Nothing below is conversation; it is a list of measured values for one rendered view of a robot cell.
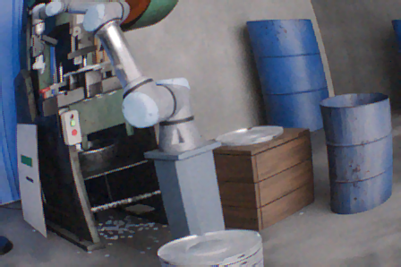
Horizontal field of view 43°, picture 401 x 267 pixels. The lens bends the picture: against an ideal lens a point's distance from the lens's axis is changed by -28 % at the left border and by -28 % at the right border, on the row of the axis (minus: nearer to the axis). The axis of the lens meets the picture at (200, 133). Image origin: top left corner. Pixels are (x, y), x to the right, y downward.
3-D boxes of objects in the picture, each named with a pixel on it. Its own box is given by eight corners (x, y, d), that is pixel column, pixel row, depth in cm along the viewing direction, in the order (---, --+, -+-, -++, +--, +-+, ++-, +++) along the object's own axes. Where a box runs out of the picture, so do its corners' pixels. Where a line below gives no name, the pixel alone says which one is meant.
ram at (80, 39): (98, 43, 280) (97, -6, 276) (74, 51, 271) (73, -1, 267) (84, 48, 294) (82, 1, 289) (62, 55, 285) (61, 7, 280)
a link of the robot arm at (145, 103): (183, 108, 215) (117, -5, 221) (154, 119, 203) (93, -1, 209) (158, 126, 222) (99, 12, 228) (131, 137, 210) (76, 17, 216)
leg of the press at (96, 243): (106, 247, 262) (68, 50, 248) (89, 252, 255) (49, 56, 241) (40, 213, 334) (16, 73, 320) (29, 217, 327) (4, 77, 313)
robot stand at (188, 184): (237, 254, 233) (221, 141, 226) (202, 270, 221) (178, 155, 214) (205, 250, 247) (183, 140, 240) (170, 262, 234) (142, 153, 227)
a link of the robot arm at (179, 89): (201, 112, 227) (194, 73, 224) (177, 121, 216) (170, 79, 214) (172, 115, 233) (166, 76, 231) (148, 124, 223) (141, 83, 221)
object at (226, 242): (249, 225, 186) (248, 223, 186) (272, 248, 158) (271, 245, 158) (153, 243, 182) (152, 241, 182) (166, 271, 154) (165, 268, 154)
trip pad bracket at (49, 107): (63, 138, 255) (57, 93, 252) (47, 142, 249) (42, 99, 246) (58, 137, 260) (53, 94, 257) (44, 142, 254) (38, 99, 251)
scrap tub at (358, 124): (405, 185, 253) (400, 93, 246) (370, 217, 228) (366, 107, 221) (356, 185, 286) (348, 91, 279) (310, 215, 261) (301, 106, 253)
